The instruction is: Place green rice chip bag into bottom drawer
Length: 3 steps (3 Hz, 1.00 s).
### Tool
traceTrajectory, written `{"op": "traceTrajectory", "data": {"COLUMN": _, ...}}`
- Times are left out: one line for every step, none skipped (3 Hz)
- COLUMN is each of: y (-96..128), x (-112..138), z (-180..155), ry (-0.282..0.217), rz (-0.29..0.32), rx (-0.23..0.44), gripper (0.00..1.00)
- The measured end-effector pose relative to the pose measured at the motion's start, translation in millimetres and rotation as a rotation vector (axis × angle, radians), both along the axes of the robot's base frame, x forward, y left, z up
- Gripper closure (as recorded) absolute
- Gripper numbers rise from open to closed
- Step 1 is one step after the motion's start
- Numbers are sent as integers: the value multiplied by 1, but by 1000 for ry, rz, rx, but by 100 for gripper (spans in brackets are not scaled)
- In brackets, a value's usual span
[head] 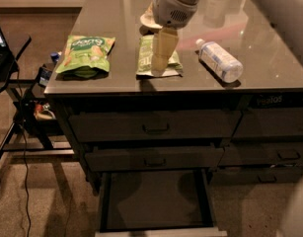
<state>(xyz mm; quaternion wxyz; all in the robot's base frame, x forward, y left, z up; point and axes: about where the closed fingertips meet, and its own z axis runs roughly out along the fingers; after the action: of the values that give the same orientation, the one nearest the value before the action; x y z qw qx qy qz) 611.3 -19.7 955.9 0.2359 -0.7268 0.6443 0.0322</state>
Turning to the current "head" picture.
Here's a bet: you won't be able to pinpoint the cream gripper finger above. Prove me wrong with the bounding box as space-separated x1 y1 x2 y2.
151 34 164 71
158 27 179 70

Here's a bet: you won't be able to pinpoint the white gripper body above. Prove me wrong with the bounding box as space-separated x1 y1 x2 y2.
151 0 198 29

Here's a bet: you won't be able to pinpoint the green rice chip bag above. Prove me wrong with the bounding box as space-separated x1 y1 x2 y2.
56 36 115 79

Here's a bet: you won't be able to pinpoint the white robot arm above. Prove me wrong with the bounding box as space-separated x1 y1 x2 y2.
151 0 303 237

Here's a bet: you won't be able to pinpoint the green kettle chip bag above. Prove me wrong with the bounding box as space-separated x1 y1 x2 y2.
136 35 183 77

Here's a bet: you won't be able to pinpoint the top left drawer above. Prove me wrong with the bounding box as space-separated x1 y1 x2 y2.
69 110 241 142

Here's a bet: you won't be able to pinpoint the middle left drawer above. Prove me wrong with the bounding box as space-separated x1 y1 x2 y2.
85 146 223 172

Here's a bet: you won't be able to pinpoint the middle right drawer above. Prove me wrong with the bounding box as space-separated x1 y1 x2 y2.
219 142 303 166

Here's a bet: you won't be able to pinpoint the top right drawer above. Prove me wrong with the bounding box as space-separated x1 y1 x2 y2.
234 108 303 138

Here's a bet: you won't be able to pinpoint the bottom right drawer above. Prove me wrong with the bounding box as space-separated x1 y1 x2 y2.
211 167 303 185

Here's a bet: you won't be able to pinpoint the open bottom drawer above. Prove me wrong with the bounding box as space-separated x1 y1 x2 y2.
95 169 227 237

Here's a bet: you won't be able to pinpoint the white paper bowl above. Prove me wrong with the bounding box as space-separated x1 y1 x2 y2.
140 12 161 30

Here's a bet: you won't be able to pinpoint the clear plastic water bottle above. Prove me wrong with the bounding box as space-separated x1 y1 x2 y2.
195 39 243 83

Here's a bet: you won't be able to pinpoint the dark cabinet counter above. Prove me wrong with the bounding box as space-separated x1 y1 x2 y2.
45 0 303 187

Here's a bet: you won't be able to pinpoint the blue capped bottle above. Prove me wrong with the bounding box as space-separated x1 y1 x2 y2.
50 52 61 63

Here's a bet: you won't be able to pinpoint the black device with screen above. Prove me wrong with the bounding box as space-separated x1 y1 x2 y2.
38 67 52 87

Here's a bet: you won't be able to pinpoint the colourful items on shelf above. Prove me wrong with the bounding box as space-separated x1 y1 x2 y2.
34 104 55 120

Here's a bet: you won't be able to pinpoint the black side desk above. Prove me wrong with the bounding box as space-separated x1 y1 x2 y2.
0 35 71 160

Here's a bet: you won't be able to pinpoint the black power cable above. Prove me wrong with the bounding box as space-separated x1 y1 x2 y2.
13 61 35 237

